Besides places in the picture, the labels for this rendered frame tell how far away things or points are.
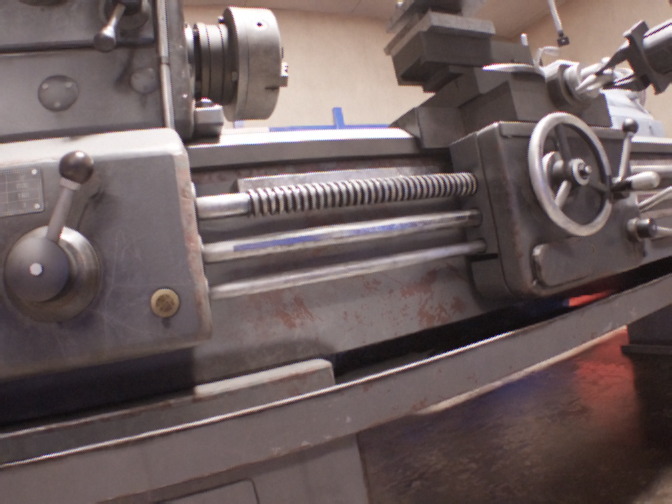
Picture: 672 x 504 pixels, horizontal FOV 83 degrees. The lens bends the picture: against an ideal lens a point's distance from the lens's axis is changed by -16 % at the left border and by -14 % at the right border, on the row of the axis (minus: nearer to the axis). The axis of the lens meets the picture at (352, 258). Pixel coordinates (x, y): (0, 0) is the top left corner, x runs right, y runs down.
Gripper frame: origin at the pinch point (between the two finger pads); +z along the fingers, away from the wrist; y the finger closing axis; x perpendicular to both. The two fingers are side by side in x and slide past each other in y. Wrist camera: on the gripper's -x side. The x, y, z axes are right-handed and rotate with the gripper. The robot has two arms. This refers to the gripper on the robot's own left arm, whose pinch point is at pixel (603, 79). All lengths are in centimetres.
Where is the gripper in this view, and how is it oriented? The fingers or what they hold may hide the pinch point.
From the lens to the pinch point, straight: 80.4
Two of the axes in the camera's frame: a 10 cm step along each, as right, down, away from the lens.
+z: -4.1, 0.9, 9.1
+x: -7.1, 5.9, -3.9
